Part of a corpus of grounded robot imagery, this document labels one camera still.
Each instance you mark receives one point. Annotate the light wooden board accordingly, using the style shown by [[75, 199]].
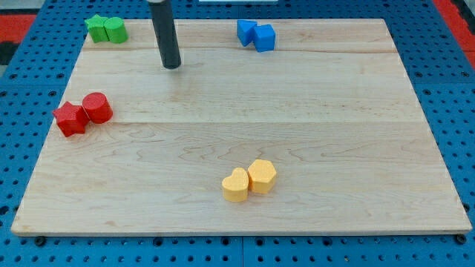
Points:
[[332, 108]]

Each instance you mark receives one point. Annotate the yellow heart block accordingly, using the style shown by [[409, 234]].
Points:
[[235, 186]]

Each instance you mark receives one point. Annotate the green star block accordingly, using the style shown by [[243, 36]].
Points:
[[96, 28]]

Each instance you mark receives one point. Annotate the red cylinder block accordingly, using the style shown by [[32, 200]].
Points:
[[97, 107]]

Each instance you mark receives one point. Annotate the blue cube block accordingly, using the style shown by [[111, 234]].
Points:
[[264, 38]]

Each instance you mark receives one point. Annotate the yellow hexagon block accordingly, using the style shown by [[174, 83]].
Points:
[[262, 176]]

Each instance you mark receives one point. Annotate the green cylinder block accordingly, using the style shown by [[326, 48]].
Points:
[[115, 29]]

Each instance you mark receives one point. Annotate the red star block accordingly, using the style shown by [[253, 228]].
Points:
[[71, 119]]

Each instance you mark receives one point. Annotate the black cylindrical robot arm tip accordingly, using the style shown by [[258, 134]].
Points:
[[165, 32]]

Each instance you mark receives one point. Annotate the blue angular block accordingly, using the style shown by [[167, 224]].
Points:
[[245, 31]]

